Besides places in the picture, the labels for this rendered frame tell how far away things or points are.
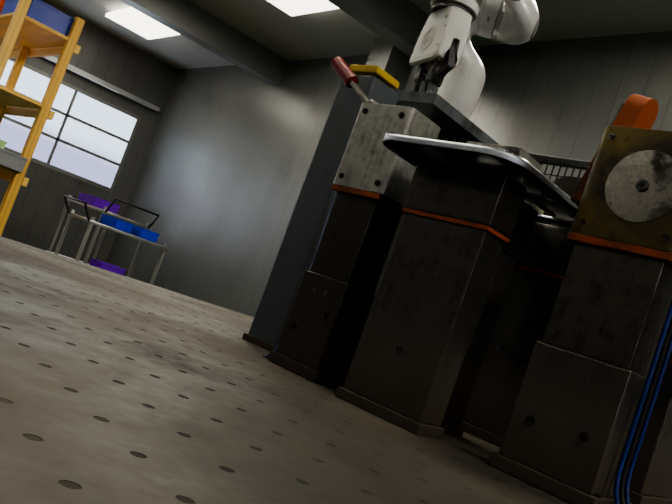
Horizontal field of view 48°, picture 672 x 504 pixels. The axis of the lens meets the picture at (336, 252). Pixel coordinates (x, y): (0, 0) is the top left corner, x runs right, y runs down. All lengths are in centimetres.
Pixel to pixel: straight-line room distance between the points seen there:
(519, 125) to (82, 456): 570
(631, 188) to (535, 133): 506
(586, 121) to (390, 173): 471
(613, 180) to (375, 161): 31
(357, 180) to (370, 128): 7
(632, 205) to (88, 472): 59
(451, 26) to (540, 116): 457
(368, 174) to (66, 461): 69
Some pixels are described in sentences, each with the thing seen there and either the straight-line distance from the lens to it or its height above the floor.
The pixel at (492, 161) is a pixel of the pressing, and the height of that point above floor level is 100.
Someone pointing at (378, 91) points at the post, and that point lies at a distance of 118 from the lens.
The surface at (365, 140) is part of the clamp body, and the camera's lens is 99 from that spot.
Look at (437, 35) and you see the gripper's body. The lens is 134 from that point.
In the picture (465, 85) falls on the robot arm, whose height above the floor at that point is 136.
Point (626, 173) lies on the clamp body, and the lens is 80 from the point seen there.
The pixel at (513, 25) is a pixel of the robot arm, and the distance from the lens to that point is 181.
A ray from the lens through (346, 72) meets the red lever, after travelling 110.
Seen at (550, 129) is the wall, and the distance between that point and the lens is 577.
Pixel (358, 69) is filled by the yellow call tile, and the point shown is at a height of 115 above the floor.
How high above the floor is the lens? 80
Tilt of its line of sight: 4 degrees up
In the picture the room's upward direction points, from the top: 20 degrees clockwise
